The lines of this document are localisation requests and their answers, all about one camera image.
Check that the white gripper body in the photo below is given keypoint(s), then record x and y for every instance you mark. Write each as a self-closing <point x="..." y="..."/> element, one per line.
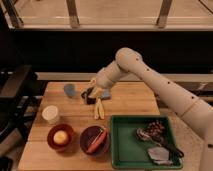
<point x="101" y="82"/>

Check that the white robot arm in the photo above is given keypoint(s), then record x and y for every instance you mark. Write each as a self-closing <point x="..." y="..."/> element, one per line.
<point x="195" y="112"/>

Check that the small metal cup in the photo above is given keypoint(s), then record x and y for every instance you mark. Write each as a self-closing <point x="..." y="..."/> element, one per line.
<point x="84" y="95"/>

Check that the green tray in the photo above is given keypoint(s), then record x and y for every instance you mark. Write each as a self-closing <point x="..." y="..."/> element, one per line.
<point x="128" y="152"/>

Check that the yellow ball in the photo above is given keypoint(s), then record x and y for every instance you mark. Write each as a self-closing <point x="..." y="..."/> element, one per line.
<point x="61" y="137"/>

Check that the orange carrot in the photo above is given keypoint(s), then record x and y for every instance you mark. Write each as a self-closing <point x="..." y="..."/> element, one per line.
<point x="97" y="141"/>

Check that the yellow banana peel toy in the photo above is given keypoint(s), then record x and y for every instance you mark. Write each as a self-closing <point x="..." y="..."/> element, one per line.
<point x="99" y="112"/>

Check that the purple bowl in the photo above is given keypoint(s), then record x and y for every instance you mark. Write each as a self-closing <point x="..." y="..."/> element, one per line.
<point x="87" y="137"/>

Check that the red bowl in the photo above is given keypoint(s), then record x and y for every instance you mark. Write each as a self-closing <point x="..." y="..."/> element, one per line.
<point x="65" y="127"/>

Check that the brown grape bunch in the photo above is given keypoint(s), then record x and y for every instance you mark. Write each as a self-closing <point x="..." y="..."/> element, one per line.
<point x="155" y="128"/>

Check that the white cup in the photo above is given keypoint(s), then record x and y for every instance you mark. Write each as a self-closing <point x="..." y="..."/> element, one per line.
<point x="51" y="114"/>

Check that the blue sponge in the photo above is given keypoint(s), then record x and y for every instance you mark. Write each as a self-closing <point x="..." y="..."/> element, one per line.
<point x="106" y="94"/>

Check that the black chair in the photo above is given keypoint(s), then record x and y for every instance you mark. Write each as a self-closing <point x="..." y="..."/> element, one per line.
<point x="17" y="93"/>

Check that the grey cloth piece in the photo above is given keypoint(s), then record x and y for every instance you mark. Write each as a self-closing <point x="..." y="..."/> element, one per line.
<point x="160" y="155"/>

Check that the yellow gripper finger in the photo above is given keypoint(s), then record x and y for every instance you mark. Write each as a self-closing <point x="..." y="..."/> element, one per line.
<point x="96" y="92"/>
<point x="92" y="82"/>

